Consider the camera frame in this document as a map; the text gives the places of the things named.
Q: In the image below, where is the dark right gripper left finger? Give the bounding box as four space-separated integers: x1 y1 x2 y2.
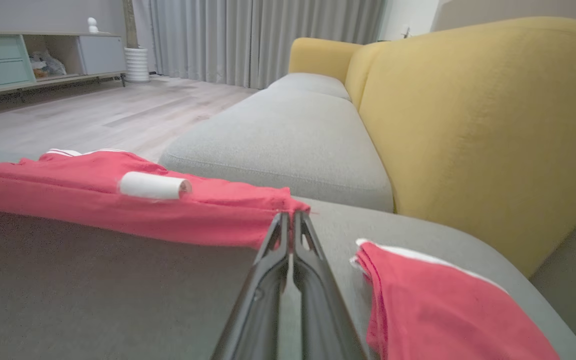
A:
211 211 290 360

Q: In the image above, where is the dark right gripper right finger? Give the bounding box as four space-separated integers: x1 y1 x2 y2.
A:
293 211 369 360

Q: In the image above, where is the red white sports jersey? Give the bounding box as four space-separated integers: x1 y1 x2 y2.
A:
350 238 561 360
0 148 312 250

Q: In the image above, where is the large grey sofa seat cushion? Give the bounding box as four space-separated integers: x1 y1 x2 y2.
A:
0 196 576 360

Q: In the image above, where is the medium grey sofa seat cushion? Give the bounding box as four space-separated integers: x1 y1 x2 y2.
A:
158 87 395 213

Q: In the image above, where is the small grey sofa seat cushion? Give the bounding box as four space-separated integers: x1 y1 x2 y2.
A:
267 72 353 102

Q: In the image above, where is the yellow sofa backrest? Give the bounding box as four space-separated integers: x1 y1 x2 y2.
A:
288 16 576 278

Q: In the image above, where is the grey pleated curtain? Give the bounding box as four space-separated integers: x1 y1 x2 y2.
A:
149 0 386 90

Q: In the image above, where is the white ribbed plant pot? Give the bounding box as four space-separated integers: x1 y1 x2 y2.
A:
124 47 151 83

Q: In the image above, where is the grey teal television cabinet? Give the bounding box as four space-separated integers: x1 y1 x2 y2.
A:
0 31 128 101

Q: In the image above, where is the indoor tree plant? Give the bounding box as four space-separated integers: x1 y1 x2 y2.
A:
122 0 139 49

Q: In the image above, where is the crumpled plastic bag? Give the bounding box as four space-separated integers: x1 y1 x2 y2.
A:
29 49 67 79

